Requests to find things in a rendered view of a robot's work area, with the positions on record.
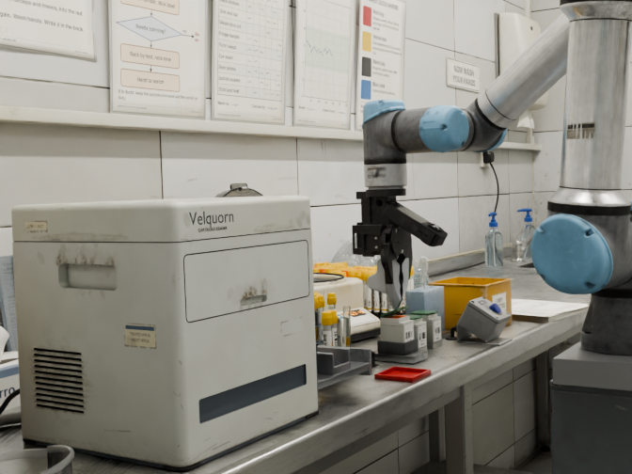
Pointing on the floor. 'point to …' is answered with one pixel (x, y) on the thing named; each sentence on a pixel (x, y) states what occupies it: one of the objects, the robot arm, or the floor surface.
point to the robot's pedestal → (591, 430)
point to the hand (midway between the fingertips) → (399, 302)
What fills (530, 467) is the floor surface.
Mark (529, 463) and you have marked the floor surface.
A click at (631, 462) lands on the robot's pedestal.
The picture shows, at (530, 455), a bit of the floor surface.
